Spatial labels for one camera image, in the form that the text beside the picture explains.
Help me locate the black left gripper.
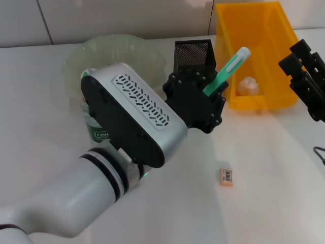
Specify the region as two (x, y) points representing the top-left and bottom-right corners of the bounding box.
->
(162, 70), (230, 134)

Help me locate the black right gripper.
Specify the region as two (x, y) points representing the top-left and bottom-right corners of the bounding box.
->
(278, 39), (325, 122)

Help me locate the mint green pen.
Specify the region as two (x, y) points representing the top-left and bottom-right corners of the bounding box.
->
(202, 47), (251, 97)

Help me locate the white paper ball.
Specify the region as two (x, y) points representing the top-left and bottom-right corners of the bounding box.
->
(237, 77), (261, 96)

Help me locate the clear green-label water bottle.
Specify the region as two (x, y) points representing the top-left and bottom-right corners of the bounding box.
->
(81, 68), (112, 143)

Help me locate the black mesh pen holder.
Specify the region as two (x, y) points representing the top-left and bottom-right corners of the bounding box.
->
(174, 39), (218, 77)

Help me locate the beige eraser with barcode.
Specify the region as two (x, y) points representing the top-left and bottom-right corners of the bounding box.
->
(219, 167), (236, 188)

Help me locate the green glass fruit bowl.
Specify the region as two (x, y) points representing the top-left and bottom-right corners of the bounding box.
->
(62, 34), (167, 99)

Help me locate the orange plastic bin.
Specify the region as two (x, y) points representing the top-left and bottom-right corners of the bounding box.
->
(215, 2), (300, 110)

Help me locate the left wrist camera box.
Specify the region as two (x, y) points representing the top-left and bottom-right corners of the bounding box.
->
(80, 63), (188, 168)

